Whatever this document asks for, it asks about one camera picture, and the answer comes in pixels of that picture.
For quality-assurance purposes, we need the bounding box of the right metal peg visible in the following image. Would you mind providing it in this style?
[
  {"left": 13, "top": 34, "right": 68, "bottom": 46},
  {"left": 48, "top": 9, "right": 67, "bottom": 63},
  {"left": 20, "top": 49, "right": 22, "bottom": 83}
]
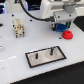
[{"left": 49, "top": 47, "right": 55, "bottom": 57}]

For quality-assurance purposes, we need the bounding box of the blue gear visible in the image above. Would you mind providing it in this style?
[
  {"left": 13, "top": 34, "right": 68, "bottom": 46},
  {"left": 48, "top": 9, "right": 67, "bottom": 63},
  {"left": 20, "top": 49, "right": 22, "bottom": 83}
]
[{"left": 55, "top": 23, "right": 67, "bottom": 32}]

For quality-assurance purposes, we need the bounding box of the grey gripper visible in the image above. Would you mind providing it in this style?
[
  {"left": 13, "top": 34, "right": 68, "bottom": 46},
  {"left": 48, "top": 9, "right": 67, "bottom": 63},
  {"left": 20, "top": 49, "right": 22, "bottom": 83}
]
[{"left": 52, "top": 10, "right": 77, "bottom": 30}]

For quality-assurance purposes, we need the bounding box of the black framed peg base plate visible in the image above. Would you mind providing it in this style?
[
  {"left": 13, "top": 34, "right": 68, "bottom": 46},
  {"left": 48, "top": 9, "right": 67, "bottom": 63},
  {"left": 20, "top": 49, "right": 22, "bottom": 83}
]
[{"left": 26, "top": 46, "right": 66, "bottom": 68}]

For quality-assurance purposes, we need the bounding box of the red gear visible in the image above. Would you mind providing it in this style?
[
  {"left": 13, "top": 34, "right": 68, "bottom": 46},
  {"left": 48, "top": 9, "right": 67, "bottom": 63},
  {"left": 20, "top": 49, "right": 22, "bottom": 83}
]
[{"left": 62, "top": 30, "right": 73, "bottom": 40}]

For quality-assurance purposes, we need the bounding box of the black cable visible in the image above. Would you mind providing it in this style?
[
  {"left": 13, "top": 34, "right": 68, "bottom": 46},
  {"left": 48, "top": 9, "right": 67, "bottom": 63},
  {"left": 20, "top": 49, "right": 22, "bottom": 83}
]
[{"left": 18, "top": 0, "right": 56, "bottom": 23}]

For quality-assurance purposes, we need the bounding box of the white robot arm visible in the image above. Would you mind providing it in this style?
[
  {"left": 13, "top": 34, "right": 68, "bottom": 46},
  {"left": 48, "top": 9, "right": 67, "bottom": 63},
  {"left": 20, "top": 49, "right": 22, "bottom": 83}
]
[{"left": 40, "top": 0, "right": 84, "bottom": 29}]

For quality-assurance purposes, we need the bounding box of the beige connector block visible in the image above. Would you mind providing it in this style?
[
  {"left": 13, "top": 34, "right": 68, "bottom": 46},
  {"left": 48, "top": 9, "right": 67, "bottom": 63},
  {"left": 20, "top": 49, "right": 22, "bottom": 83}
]
[{"left": 13, "top": 18, "right": 24, "bottom": 37}]

